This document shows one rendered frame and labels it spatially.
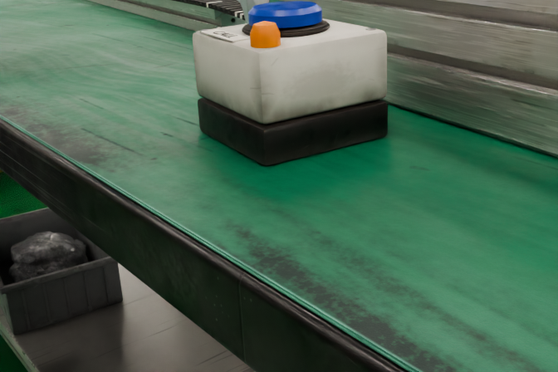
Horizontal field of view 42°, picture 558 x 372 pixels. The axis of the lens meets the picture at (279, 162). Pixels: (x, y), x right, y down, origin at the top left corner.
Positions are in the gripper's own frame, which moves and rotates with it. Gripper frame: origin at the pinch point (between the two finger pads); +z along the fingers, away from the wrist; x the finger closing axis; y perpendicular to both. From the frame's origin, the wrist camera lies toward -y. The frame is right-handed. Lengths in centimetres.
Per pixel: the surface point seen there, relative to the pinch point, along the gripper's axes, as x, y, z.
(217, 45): 17.0, -20.2, -3.4
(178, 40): 5.4, 12.9, 2.4
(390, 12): 5.1, -19.8, -3.6
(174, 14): 1.3, 23.2, 1.4
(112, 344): 7, 50, 59
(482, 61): 5.1, -27.5, -1.8
